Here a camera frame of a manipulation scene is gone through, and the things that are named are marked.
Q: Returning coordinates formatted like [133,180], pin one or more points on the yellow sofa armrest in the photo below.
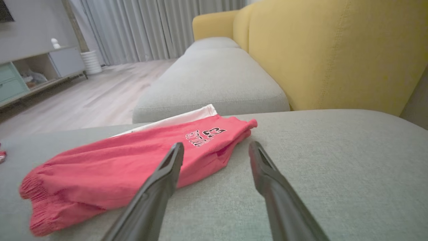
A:
[214,25]

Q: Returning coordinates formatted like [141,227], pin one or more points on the pale grey bundle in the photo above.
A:
[35,78]

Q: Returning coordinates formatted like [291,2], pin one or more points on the red Bulls 23 jersey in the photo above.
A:
[117,167]

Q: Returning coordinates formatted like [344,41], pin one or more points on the yellow sofa back cushion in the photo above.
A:
[334,50]
[241,26]

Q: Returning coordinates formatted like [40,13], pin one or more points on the grey pleated curtain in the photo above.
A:
[150,30]

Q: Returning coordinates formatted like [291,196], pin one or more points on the large grey sofa seat cushion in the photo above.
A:
[334,167]

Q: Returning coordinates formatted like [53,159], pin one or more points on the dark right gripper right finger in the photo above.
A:
[284,211]

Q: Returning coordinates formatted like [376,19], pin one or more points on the red jersey with white sleeves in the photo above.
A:
[2,155]

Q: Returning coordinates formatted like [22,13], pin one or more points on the low white TV cabinet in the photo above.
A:
[67,60]

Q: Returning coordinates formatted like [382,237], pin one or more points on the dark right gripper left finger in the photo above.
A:
[150,207]

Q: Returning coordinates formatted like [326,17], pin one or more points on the white ribbed vase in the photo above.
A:
[91,62]

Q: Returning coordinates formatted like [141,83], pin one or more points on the small white figurine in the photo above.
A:
[55,43]

